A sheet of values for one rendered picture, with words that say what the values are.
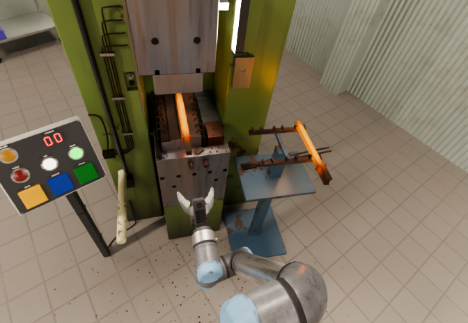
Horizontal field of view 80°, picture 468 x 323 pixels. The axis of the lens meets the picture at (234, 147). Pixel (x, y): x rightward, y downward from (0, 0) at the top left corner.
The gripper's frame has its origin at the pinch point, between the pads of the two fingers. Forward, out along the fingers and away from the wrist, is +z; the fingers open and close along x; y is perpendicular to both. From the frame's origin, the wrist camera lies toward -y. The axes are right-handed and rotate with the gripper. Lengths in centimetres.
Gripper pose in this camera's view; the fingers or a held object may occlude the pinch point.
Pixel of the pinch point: (194, 188)
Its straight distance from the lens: 122.4
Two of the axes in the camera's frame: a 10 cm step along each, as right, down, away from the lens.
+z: -2.4, -7.3, 6.4
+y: -1.0, 6.7, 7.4
